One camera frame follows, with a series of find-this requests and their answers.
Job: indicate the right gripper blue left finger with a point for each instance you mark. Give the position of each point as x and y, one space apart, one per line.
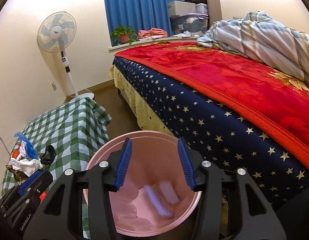
125 154

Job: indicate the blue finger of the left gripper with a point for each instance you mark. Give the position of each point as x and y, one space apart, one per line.
26 184

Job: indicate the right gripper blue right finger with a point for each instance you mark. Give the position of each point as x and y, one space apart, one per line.
188 170

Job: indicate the white paper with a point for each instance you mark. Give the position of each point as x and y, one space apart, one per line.
26 165

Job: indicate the blue plastic bag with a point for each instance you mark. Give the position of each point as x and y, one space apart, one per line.
31 153

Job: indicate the orange plastic bag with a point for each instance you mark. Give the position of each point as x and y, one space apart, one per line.
19 153

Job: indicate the small white foam net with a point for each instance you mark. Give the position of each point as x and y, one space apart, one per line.
168 192

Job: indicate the red plastic bag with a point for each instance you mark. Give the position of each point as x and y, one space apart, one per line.
43 195

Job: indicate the pink trash bin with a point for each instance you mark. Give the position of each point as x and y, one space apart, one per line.
154 159

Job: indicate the yellow bed skirt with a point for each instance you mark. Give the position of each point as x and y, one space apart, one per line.
147 119

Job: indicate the navy star bedsheet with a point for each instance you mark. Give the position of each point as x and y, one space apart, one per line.
222 137

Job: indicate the green checkered tablecloth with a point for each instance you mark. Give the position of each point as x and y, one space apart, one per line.
76 130

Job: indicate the red floral blanket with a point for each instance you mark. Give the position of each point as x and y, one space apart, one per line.
275 102

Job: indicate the pink folded clothes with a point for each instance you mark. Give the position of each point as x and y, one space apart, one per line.
152 33

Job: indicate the potted green plant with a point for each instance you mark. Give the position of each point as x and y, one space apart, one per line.
123 35

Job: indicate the plaid blue grey duvet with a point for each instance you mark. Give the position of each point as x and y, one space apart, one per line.
261 38

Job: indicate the grey cardboard box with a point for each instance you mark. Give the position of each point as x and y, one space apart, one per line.
179 8

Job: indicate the small clear storage box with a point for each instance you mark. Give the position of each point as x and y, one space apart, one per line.
201 8

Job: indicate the blue curtain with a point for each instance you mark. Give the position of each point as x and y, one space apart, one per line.
139 14

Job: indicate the white standing fan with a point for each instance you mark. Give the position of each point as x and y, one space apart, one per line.
55 34

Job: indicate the white wall outlet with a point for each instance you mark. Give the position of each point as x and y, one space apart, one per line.
54 86

